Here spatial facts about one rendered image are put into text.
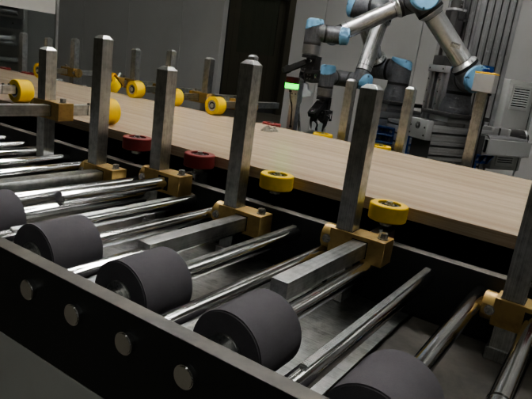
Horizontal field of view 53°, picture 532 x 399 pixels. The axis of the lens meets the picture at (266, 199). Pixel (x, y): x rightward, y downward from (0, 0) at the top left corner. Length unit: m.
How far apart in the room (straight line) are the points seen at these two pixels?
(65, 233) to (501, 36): 2.50
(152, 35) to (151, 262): 6.45
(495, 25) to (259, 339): 2.52
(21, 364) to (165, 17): 6.32
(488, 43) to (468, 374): 2.23
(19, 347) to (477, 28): 2.52
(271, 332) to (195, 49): 6.02
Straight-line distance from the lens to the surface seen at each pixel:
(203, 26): 6.55
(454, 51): 2.54
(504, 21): 3.05
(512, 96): 3.08
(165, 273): 0.81
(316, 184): 1.26
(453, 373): 0.96
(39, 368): 0.89
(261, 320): 0.69
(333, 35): 2.43
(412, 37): 5.06
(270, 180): 1.23
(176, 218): 1.16
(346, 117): 2.25
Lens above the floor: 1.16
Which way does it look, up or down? 14 degrees down
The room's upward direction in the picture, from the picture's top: 8 degrees clockwise
